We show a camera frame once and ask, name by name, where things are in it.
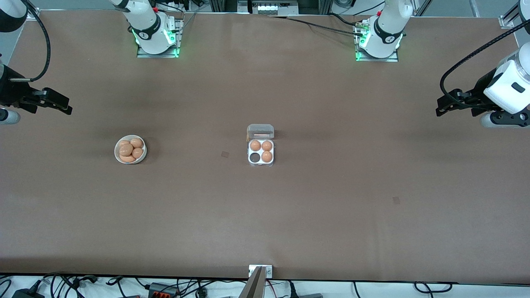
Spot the clear plastic egg box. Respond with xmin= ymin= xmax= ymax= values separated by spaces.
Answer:
xmin=247 ymin=124 xmax=275 ymax=168

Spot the aluminium corner profile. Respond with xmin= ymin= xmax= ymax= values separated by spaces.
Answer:
xmin=499 ymin=0 xmax=523 ymax=29

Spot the white bowl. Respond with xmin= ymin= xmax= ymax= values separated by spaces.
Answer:
xmin=114 ymin=135 xmax=147 ymax=165

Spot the black power plug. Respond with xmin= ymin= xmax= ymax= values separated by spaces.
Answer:
xmin=12 ymin=281 xmax=44 ymax=298

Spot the white socket strip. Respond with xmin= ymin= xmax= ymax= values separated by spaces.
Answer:
xmin=252 ymin=1 xmax=299 ymax=16

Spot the black adapter with orange connectors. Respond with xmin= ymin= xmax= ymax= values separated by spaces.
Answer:
xmin=148 ymin=282 xmax=179 ymax=298

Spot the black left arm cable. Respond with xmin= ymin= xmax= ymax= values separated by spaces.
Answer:
xmin=440 ymin=19 xmax=530 ymax=110

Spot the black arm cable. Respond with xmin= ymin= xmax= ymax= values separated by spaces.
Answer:
xmin=440 ymin=19 xmax=530 ymax=110
xmin=9 ymin=0 xmax=51 ymax=82

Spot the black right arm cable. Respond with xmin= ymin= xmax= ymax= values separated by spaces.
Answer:
xmin=9 ymin=0 xmax=51 ymax=82

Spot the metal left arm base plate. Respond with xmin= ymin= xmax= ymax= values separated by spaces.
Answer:
xmin=354 ymin=20 xmax=399 ymax=62

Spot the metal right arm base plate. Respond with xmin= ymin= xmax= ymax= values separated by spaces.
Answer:
xmin=137 ymin=17 xmax=183 ymax=58

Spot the short black cable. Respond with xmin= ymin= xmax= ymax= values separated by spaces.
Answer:
xmin=329 ymin=12 xmax=365 ymax=27

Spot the long black cable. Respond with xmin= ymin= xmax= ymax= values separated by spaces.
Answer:
xmin=268 ymin=15 xmax=366 ymax=36

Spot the tangled black cable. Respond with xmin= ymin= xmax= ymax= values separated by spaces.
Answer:
xmin=41 ymin=272 xmax=99 ymax=298

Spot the looped black cable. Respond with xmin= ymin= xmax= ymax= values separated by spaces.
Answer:
xmin=414 ymin=281 xmax=453 ymax=293

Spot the aluminium frame structure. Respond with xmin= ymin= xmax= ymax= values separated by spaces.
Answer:
xmin=209 ymin=0 xmax=332 ymax=15

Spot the silver camera mount plate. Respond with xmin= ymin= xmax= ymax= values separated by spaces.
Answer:
xmin=248 ymin=265 xmax=273 ymax=278

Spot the grey camera mount beam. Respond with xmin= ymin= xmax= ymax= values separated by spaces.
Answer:
xmin=238 ymin=266 xmax=266 ymax=298

